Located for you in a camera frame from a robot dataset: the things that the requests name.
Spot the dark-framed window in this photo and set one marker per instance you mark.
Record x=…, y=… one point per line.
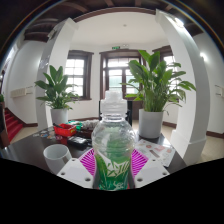
x=168, y=58
x=78, y=75

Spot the black flat device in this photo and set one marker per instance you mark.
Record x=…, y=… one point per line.
x=77, y=141

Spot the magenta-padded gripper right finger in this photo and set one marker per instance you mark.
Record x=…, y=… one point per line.
x=151, y=171

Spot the dark wooden glazed door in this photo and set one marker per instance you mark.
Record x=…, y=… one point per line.
x=116, y=71

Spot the red plastic box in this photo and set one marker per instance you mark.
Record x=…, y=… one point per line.
x=65, y=130

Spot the large potted plant white pot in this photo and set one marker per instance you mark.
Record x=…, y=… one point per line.
x=156, y=86

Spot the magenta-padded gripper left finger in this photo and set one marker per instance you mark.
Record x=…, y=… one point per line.
x=76, y=171

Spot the white ceramic mug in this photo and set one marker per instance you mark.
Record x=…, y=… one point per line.
x=56, y=158

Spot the green exit sign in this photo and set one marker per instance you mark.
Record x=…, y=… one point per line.
x=115, y=48

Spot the bowl of small items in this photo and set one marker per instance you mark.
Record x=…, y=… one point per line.
x=90, y=125

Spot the red carpeted staircase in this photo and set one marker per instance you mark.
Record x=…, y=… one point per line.
x=13, y=125

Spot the clear green-labelled drink bottle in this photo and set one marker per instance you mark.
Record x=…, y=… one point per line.
x=113, y=146

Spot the small potted plant white pot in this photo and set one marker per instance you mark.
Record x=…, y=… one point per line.
x=56, y=91

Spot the glowing wall lamp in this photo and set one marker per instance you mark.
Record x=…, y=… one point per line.
x=203, y=56

